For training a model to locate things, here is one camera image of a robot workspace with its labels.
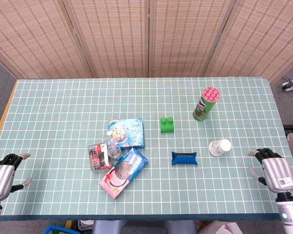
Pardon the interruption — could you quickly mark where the black plug with cable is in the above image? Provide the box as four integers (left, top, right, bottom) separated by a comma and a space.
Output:
279, 76, 293, 90

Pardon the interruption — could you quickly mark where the red black snack packet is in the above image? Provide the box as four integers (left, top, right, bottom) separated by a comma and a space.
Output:
87, 142, 113, 174

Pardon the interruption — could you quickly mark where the blue plastic crate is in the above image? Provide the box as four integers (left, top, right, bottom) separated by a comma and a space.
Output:
43, 225, 72, 234

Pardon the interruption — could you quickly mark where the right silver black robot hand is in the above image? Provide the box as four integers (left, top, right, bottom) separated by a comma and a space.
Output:
248, 148, 293, 195

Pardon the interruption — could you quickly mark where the green grid tablecloth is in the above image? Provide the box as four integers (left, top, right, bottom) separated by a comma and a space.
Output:
0, 77, 293, 221

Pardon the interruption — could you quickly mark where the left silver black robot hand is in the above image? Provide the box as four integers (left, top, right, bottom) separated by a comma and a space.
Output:
0, 153, 32, 202

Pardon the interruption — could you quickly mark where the blue Oreo snack packet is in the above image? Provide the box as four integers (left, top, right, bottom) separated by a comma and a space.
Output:
171, 151, 199, 166

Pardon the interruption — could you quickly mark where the green Pringles can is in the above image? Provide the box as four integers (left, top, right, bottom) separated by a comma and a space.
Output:
192, 87, 221, 122

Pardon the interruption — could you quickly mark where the green toy brick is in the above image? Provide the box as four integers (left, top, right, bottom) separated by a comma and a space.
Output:
160, 117, 175, 134

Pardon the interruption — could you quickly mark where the grey white box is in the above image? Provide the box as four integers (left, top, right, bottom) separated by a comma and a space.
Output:
77, 220, 94, 231

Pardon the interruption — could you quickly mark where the pink blue Oreo box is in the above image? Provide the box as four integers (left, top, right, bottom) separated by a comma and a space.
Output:
98, 147, 149, 200

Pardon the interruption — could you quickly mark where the blue chocolate chip cookie box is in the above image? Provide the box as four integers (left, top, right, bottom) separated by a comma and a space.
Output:
107, 117, 146, 150

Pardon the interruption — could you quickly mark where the clear plastic cup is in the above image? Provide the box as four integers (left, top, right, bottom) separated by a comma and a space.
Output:
107, 145, 123, 160

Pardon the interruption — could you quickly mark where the bamboo folding screen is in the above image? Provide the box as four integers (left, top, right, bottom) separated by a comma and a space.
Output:
0, 0, 293, 82

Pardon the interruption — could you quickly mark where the white floral paper cup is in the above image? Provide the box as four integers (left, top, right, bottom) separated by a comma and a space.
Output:
209, 138, 232, 157

